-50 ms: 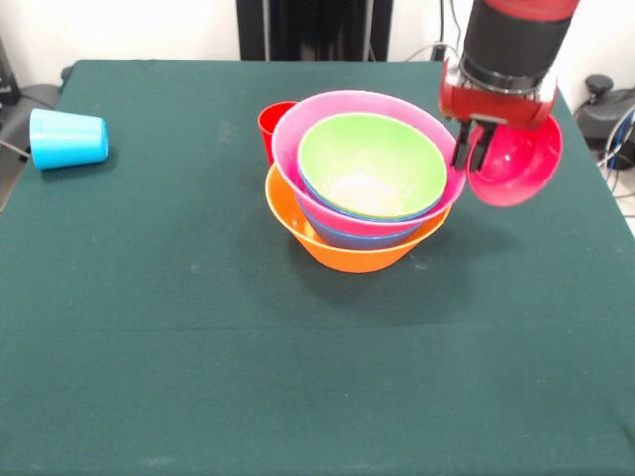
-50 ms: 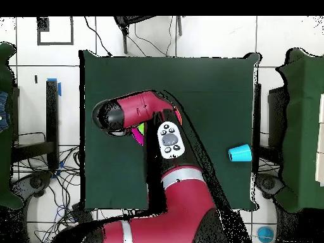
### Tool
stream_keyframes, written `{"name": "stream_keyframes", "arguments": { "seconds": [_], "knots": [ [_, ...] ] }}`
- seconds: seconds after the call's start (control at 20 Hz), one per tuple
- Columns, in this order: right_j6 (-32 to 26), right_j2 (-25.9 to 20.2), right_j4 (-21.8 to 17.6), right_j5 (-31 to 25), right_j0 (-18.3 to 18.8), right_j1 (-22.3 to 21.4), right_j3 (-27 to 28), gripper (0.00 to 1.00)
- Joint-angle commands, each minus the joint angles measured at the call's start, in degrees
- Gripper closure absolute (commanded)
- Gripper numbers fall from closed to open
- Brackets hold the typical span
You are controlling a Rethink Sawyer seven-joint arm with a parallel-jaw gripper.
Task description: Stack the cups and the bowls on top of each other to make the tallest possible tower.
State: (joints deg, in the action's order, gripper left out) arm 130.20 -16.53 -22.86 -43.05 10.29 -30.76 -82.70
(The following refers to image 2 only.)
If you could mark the green bowl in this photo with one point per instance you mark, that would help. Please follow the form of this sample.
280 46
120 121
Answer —
141 128

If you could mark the large pink bowl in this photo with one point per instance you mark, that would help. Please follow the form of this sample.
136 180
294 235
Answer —
138 138

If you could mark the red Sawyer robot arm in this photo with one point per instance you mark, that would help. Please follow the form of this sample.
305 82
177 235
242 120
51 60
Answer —
187 202

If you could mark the dark green tablecloth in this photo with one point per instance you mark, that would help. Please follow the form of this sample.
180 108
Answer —
215 101

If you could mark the blue cup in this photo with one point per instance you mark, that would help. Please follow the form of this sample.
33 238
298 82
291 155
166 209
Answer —
240 153

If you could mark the blue tape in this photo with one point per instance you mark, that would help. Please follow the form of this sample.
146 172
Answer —
59 89

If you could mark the black power strip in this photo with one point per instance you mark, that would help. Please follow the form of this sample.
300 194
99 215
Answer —
81 212

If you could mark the black swivel chair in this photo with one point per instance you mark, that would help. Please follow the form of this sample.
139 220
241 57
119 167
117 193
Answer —
35 182
268 183

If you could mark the green side table cloth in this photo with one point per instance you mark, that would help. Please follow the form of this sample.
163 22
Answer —
301 126
5 164

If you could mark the blue round object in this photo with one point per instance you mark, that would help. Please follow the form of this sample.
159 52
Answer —
265 234

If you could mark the white box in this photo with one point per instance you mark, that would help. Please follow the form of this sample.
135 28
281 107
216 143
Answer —
321 141

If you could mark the blue denim fabric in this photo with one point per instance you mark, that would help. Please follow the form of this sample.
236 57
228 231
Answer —
3 111

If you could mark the black table frame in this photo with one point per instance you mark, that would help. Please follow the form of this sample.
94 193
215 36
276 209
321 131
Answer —
52 114

